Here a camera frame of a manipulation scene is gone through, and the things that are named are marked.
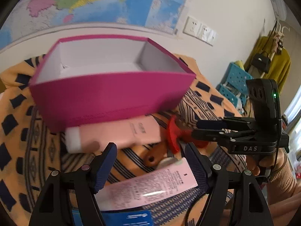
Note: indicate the pink tube white cap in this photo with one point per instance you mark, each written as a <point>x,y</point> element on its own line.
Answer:
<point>125,133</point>

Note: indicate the colourful wall map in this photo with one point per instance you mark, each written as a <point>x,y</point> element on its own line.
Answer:
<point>31,16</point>

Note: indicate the black handbag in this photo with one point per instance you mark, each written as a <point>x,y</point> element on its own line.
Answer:
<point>262,62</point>

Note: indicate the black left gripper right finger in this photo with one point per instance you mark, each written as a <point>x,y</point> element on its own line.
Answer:
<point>250,206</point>

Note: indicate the orange patterned cloth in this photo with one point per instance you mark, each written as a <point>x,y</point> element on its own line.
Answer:
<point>30,151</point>

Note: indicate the right hand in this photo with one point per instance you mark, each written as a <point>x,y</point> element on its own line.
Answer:
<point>273,162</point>

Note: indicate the mustard yellow garment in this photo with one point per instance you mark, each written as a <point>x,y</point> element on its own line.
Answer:
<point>279,67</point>

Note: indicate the red T-handle brush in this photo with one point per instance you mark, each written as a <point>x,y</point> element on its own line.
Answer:
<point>178,131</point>

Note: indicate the brown wooden comb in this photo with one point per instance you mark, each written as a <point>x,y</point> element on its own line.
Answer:
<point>156,154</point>

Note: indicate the white wall socket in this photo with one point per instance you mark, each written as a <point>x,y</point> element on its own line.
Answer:
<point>192,27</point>
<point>207,35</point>

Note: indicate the blue white card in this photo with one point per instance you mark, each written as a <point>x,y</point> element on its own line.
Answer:
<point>129,218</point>

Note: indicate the pink printed tube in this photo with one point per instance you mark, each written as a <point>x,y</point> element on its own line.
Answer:
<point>148,188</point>

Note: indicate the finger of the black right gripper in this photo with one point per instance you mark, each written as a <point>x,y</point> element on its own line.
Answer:
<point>219,135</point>
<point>229,123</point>

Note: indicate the magenta cardboard box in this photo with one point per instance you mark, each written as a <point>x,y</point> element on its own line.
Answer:
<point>97,78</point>

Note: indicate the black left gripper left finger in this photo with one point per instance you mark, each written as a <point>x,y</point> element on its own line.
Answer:
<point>53,206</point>

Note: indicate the blue perforated basket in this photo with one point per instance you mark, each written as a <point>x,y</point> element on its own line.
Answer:
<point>233,86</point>

